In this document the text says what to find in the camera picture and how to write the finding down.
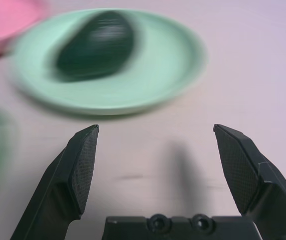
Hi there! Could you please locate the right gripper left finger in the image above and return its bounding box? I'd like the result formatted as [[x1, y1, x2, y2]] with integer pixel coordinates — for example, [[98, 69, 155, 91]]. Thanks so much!
[[10, 124, 100, 240]]

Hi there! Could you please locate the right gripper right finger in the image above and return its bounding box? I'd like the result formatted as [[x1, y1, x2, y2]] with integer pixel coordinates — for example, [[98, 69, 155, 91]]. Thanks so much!
[[212, 123, 286, 240]]

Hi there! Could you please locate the pink plastic plate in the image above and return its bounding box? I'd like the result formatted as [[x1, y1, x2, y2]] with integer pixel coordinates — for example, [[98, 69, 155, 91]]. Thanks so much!
[[0, 0, 51, 60]]

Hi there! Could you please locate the dark green toy avocado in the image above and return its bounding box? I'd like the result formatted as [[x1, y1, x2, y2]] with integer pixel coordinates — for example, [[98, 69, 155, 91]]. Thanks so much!
[[55, 11, 136, 81]]

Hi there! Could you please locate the light green plastic plate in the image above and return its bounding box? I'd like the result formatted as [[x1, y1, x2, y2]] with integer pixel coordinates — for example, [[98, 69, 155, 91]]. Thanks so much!
[[10, 8, 208, 116]]

